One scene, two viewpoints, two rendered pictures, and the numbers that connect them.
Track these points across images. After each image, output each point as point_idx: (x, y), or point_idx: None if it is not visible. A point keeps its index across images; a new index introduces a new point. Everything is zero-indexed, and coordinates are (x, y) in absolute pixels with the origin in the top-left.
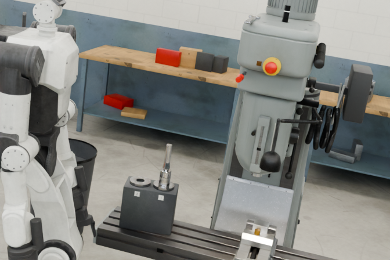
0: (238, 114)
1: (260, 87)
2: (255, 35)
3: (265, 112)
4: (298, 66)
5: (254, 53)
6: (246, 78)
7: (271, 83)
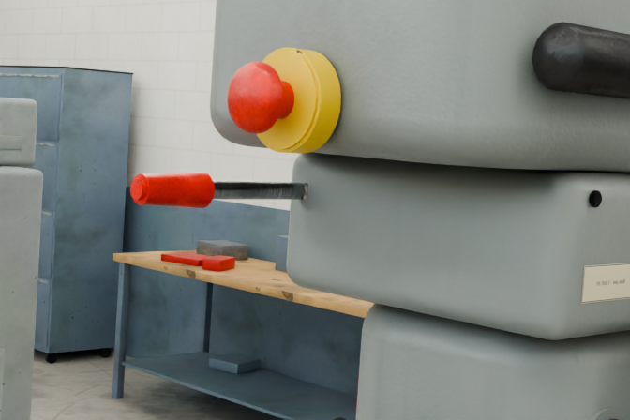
0: None
1: (366, 261)
2: None
3: (425, 412)
4: (424, 82)
5: (236, 50)
6: (308, 217)
7: (407, 233)
